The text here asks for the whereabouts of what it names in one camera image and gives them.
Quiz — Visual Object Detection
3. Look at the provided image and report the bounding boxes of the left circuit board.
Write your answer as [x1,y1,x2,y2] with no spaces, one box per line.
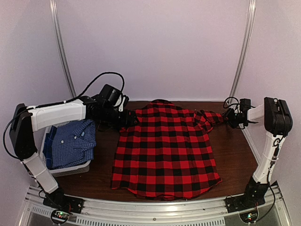
[50,210,70,224]

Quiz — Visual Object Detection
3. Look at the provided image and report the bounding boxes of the red black plaid shirt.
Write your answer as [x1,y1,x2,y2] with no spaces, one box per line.
[111,99,225,200]

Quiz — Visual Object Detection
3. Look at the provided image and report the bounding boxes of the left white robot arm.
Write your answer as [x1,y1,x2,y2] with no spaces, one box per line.
[5,97,138,209]

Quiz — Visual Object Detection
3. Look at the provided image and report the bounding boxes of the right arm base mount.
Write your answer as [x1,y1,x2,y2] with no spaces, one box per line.
[224,177,270,213]

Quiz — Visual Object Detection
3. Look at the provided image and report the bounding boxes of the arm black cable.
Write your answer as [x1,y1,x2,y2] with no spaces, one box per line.
[222,96,245,130]
[75,72,125,102]

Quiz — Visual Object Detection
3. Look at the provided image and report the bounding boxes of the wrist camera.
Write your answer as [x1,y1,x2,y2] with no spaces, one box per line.
[239,98,252,113]
[98,84,123,108]

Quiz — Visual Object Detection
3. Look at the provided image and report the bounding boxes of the front aluminium frame rail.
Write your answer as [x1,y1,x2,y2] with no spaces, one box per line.
[20,185,292,226]

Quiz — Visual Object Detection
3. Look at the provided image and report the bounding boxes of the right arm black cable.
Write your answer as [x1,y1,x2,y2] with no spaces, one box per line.
[222,96,245,130]

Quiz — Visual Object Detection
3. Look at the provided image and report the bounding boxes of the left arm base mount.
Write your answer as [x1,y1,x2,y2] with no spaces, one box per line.
[43,186,84,214]

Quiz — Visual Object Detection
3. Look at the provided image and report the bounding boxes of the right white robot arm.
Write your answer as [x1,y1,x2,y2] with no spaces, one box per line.
[223,97,293,184]

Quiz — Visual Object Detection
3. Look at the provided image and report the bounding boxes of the aluminium corner post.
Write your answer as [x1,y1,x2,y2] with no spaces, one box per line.
[230,0,256,97]
[49,0,76,97]

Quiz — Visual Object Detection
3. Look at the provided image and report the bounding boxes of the blue checkered shirt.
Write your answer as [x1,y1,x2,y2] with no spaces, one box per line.
[43,120,96,170]

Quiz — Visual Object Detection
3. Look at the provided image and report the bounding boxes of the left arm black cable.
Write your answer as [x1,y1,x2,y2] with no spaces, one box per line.
[75,72,125,102]

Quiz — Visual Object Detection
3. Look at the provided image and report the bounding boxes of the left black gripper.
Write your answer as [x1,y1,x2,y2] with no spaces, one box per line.
[101,105,139,128]

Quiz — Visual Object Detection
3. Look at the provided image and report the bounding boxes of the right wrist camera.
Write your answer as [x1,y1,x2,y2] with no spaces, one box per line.
[239,98,252,113]

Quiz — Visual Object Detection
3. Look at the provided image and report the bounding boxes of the white plastic laundry basket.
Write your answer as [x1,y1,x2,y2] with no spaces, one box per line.
[39,126,91,177]

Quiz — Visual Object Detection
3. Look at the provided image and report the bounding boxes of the right circuit board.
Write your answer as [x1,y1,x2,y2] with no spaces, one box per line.
[239,210,259,224]

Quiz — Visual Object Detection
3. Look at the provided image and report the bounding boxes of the circuit board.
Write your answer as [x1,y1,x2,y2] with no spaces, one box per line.
[239,210,259,224]
[50,210,70,224]

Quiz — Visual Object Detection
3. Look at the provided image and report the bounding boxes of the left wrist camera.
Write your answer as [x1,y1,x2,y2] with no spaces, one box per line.
[98,84,123,108]

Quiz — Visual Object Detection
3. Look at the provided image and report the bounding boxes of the right aluminium corner post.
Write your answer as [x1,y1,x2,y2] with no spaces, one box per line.
[230,0,256,97]

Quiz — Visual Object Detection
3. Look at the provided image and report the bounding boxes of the left aluminium corner post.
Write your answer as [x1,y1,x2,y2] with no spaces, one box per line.
[49,0,76,97]

